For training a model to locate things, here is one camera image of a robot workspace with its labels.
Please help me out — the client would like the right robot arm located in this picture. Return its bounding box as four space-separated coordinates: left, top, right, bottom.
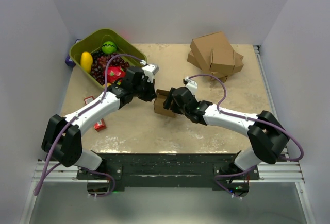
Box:
163 87 289 179

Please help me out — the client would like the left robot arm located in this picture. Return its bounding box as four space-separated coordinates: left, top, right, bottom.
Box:
41 64 159 179

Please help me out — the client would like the blue box behind basket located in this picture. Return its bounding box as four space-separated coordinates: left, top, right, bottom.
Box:
65 54 76 68

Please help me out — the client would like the red dragon fruit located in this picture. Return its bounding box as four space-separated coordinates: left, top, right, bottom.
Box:
104 66 126 83

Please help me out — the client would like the dark purple grape bunch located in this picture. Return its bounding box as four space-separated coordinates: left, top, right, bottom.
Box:
90 50 130 85

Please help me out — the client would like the red snack packet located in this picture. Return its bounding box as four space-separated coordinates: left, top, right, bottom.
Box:
84 95 107 132

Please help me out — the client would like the green apple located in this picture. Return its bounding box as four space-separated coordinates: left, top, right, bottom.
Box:
101 41 117 55

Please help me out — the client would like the yellow mango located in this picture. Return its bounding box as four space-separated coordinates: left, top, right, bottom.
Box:
80 51 93 74

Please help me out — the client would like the green plastic basket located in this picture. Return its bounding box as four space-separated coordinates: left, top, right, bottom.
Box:
69 29 147 88

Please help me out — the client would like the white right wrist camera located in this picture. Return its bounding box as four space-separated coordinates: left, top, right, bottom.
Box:
183 77 198 94

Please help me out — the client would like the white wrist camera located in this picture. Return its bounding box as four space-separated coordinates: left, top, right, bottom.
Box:
183 77 198 94
142 64 159 83

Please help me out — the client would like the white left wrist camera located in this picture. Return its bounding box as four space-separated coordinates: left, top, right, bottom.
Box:
142 64 159 83

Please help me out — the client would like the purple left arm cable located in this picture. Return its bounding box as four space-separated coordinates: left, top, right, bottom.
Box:
33 54 147 199

